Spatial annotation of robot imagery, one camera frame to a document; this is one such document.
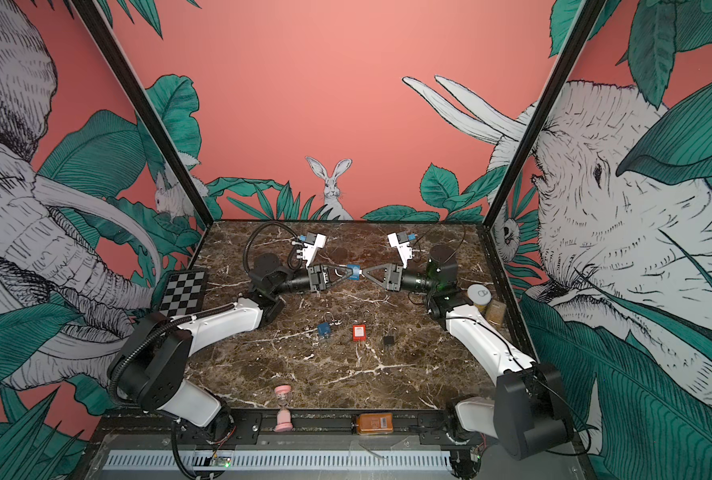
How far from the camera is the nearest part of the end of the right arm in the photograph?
2.19 feet

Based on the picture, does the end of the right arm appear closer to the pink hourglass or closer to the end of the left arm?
the end of the left arm

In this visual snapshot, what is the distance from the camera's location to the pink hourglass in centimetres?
74

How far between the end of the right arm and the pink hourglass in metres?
0.39
